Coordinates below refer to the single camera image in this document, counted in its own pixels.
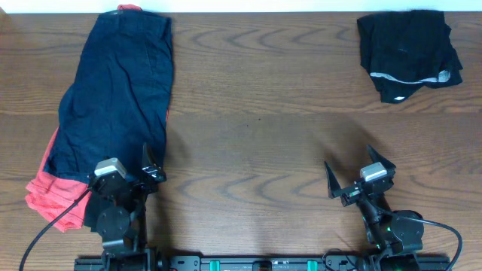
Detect red shorts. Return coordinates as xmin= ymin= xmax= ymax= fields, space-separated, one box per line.
xmin=25 ymin=3 xmax=144 ymax=233

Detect black shorts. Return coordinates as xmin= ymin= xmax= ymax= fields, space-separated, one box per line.
xmin=357 ymin=10 xmax=463 ymax=104

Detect black garment under pile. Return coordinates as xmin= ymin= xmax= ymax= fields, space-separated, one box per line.
xmin=84 ymin=190 xmax=113 ymax=232

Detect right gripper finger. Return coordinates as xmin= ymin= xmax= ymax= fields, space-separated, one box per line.
xmin=367 ymin=145 xmax=396 ymax=171
xmin=324 ymin=161 xmax=342 ymax=199

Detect navy blue shorts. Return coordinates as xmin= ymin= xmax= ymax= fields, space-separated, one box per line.
xmin=44 ymin=10 xmax=174 ymax=183

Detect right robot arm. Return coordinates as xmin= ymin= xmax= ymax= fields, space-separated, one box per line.
xmin=325 ymin=145 xmax=424 ymax=270

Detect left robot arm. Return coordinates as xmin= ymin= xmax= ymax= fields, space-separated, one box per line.
xmin=90 ymin=144 xmax=169 ymax=270

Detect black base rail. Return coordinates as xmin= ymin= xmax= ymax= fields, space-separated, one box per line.
xmin=74 ymin=254 xmax=451 ymax=271

